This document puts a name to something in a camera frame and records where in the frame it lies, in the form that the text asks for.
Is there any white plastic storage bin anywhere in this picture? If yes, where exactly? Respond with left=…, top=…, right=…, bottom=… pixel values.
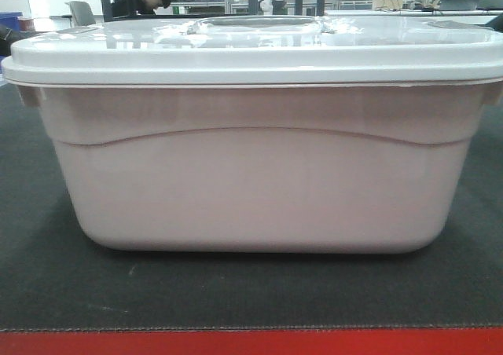
left=20, top=82, right=502, bottom=254

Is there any white bin lid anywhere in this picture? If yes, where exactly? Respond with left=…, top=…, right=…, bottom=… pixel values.
left=1, top=15, right=502, bottom=87

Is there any red table edge strip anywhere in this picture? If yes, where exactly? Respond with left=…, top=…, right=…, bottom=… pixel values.
left=1, top=328, right=502, bottom=354

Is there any black table mat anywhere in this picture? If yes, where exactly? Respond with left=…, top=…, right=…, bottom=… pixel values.
left=1, top=85, right=502, bottom=331

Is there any person in black clothes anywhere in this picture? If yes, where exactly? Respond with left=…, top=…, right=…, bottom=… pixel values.
left=111, top=0, right=172, bottom=17

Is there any grey office chair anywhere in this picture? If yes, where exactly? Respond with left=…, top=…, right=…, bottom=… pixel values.
left=66, top=1, right=96, bottom=27

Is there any blue bin left edge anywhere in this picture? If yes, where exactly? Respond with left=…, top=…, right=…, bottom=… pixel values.
left=0, top=11, right=23, bottom=31

